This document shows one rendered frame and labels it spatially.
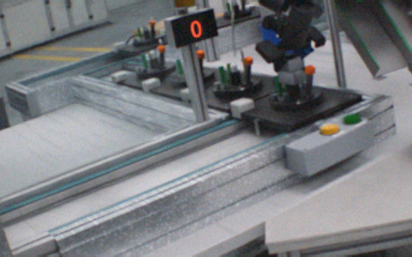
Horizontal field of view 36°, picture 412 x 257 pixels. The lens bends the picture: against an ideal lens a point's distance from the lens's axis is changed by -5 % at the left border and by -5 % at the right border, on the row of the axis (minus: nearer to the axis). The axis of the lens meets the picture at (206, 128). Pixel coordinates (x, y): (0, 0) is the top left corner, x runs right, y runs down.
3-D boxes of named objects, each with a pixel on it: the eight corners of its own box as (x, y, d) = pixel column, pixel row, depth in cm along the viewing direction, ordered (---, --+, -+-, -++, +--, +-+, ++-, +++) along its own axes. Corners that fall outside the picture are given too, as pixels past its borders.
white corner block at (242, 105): (256, 115, 167) (253, 99, 166) (242, 120, 165) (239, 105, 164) (246, 111, 171) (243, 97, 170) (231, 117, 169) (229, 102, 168)
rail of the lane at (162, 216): (396, 133, 160) (392, 93, 157) (72, 285, 119) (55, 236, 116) (381, 129, 165) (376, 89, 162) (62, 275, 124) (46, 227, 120)
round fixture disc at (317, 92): (335, 98, 161) (334, 90, 161) (292, 115, 155) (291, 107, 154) (299, 90, 173) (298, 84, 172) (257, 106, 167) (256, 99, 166)
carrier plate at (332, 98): (363, 102, 160) (362, 94, 160) (291, 133, 149) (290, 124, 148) (302, 90, 180) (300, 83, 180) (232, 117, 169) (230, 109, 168)
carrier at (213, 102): (299, 89, 181) (291, 45, 178) (228, 116, 170) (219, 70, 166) (247, 80, 201) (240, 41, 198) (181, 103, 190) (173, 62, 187)
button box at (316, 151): (375, 144, 146) (373, 118, 144) (309, 177, 137) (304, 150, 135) (354, 138, 152) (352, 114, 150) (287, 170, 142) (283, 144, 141)
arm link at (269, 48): (335, 21, 155) (318, 6, 158) (275, 39, 147) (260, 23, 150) (326, 45, 161) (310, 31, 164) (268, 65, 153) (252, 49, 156)
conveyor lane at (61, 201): (366, 135, 163) (362, 98, 160) (61, 274, 124) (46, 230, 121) (296, 118, 187) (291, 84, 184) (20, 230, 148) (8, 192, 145)
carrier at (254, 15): (273, 15, 307) (269, -11, 303) (232, 27, 296) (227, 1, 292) (243, 14, 327) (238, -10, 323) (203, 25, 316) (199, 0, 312)
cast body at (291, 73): (308, 80, 161) (303, 53, 159) (294, 85, 159) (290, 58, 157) (286, 76, 168) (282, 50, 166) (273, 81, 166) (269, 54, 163)
